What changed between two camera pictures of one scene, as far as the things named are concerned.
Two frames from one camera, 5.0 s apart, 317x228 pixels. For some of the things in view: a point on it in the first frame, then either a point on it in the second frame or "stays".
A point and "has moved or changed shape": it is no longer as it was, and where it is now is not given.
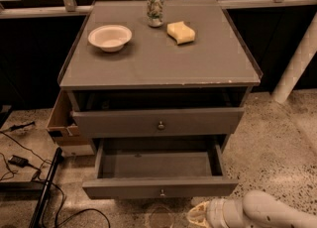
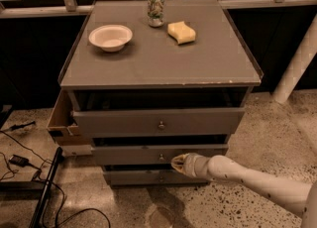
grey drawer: x=135 y=168 has moved or changed shape
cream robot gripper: x=214 y=211 -> x=192 y=165
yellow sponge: x=181 y=32 stays
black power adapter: x=19 y=161 stays
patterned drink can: x=156 y=4 stays
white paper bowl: x=111 y=38 stays
